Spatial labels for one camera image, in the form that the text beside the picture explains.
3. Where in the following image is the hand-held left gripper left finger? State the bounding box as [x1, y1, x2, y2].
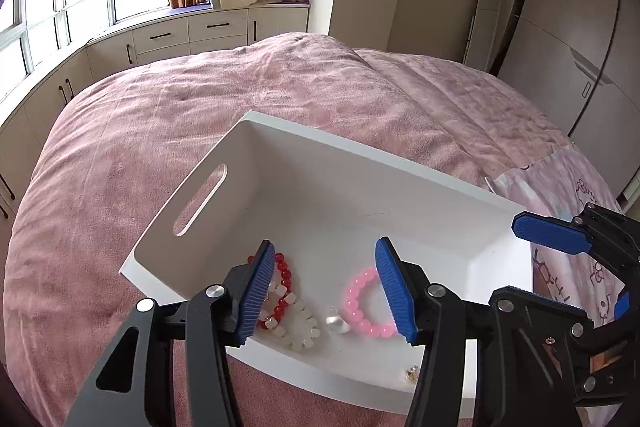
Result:
[65, 240, 277, 427]

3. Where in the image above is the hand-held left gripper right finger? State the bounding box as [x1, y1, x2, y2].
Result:
[374, 236, 582, 427]

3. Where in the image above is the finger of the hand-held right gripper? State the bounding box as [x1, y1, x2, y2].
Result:
[511, 204, 640, 269]
[531, 287, 640, 408]

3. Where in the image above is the red bead bracelet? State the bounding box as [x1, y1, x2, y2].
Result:
[246, 252, 294, 331]

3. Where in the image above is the pink bead bracelet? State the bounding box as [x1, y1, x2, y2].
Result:
[342, 267, 401, 341]

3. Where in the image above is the white bead bracelet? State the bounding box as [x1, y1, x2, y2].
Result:
[260, 282, 322, 351]

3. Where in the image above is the white storage box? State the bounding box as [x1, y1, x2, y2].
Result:
[119, 109, 534, 421]

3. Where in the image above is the pink bed blanket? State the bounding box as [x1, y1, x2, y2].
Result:
[2, 32, 576, 427]

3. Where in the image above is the beige wardrobe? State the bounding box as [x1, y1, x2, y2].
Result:
[497, 0, 640, 200]

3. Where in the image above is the white leaning board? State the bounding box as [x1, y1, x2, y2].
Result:
[461, 0, 507, 74]

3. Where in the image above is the white window cabinet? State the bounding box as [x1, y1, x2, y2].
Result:
[0, 4, 312, 220]

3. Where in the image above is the purple sill cushion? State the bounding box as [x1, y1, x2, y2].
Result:
[170, 1, 312, 14]

